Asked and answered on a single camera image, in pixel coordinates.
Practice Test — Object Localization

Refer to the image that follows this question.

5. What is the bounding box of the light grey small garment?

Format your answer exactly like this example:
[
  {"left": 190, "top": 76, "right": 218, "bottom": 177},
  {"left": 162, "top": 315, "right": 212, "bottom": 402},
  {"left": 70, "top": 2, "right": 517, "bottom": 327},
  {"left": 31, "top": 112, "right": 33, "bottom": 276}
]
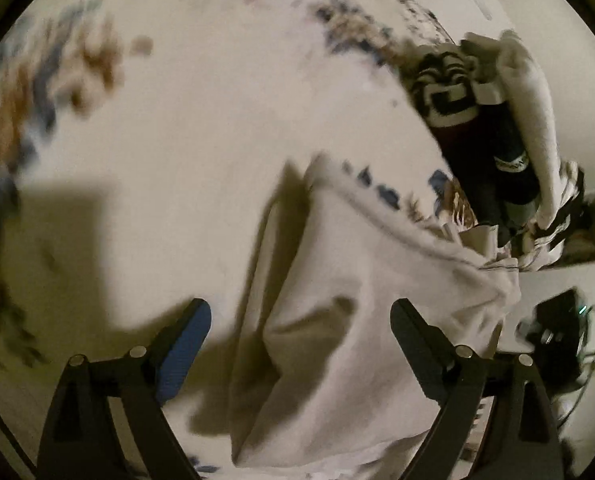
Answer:
[{"left": 228, "top": 155, "right": 520, "bottom": 474}]

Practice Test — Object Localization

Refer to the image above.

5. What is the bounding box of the floral fleece blanket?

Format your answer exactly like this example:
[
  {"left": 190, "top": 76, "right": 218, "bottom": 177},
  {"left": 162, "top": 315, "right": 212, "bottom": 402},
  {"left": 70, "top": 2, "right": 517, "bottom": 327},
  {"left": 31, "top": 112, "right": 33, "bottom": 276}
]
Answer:
[{"left": 0, "top": 0, "right": 447, "bottom": 479}]

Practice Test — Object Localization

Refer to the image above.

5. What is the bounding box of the black knit garment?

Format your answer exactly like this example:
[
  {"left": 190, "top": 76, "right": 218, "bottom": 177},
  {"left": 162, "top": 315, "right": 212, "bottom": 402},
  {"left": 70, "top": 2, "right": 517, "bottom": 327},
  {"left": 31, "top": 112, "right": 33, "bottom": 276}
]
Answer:
[{"left": 425, "top": 91, "right": 540, "bottom": 229}]

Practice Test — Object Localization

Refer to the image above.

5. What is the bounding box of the white fluffy garment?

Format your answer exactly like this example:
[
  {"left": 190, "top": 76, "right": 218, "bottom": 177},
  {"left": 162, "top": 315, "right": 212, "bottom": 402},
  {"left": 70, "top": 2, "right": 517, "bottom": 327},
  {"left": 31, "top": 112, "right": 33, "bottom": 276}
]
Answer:
[{"left": 496, "top": 30, "right": 563, "bottom": 230}]

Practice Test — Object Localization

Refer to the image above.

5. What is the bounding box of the black white patterned garment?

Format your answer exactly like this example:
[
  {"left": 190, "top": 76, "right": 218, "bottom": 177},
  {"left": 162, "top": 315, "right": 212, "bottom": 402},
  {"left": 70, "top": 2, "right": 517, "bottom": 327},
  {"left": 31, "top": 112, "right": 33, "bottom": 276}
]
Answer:
[{"left": 410, "top": 49, "right": 507, "bottom": 129}]

